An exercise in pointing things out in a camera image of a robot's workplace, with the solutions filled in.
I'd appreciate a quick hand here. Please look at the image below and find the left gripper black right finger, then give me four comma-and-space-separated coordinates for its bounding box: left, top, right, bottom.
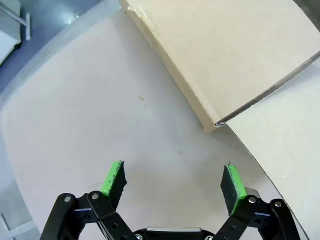
212, 162, 301, 240

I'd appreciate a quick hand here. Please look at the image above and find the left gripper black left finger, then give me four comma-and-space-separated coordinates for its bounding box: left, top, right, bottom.
38, 159, 137, 240

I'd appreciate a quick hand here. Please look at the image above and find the brown cardboard shipping box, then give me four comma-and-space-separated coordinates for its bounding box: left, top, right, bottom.
119, 0, 320, 238

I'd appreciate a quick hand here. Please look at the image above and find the white cabinet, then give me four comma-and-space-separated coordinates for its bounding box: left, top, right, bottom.
0, 0, 22, 67

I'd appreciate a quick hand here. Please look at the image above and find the white furniture foot bar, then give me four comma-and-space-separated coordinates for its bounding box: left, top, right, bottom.
24, 13, 32, 41

